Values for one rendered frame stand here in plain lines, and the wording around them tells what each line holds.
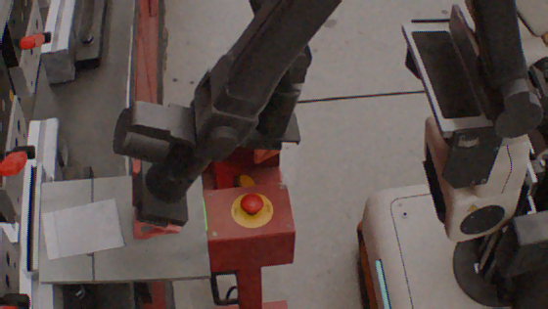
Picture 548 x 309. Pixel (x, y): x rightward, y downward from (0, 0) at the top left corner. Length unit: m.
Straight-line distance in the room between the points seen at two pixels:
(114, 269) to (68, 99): 0.48
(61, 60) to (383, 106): 1.40
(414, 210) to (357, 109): 0.65
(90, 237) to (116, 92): 0.42
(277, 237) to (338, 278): 0.85
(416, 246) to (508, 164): 0.65
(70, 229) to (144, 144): 0.26
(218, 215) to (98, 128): 0.27
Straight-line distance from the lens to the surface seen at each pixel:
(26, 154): 0.84
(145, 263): 1.04
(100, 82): 1.44
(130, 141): 0.88
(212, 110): 0.83
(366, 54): 2.70
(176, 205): 0.98
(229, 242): 1.32
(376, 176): 2.36
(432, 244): 1.92
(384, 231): 1.93
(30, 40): 0.91
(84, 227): 1.09
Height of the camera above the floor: 1.90
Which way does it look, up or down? 53 degrees down
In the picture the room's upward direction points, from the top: straight up
